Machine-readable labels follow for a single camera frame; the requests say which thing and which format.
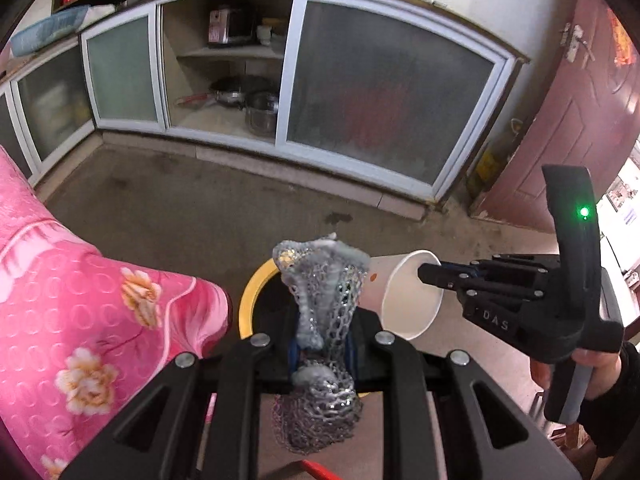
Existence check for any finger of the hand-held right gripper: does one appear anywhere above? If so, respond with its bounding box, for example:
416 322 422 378
470 254 560 289
417 261 545 307

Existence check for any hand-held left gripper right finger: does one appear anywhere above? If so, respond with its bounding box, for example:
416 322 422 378
347 309 583 480

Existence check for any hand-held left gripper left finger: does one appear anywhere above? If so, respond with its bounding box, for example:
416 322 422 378
59 309 300 480

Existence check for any white paper cup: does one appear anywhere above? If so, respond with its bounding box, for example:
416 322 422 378
357 249 443 342

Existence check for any yellow trash bin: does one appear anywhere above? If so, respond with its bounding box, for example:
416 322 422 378
239 259 386 398

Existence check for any silver mesh scrubber net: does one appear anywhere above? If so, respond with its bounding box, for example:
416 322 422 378
271 232 372 456

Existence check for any person's right hand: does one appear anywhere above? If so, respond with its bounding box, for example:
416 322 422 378
530 348 623 402

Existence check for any yellow bottle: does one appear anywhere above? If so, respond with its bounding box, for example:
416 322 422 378
475 146 502 184

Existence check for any red stick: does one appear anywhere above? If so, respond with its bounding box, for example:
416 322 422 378
300 460 347 480

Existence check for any dark red door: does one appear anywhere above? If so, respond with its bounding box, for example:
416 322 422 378
470 0 640 233

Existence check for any frosted glass cabinet door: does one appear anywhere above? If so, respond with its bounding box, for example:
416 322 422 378
286 0 517 202
10 45 97 171
81 10 167 133
0 82 31 181

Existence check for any pink floral tablecloth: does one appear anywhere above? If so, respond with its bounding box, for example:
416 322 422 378
0 145 233 480

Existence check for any steel pot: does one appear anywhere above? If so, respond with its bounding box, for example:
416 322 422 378
244 91 280 137

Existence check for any pink and black appliance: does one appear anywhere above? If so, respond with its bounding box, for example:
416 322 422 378
207 5 256 47

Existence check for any white cloth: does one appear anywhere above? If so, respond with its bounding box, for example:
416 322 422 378
85 4 118 26

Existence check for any blue plastic basin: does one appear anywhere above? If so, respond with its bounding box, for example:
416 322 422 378
10 5 91 57

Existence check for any metal door handle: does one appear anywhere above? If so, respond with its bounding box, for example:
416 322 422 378
560 22 596 66

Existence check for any frying pan with red handle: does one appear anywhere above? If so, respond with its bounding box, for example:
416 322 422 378
175 76 273 112

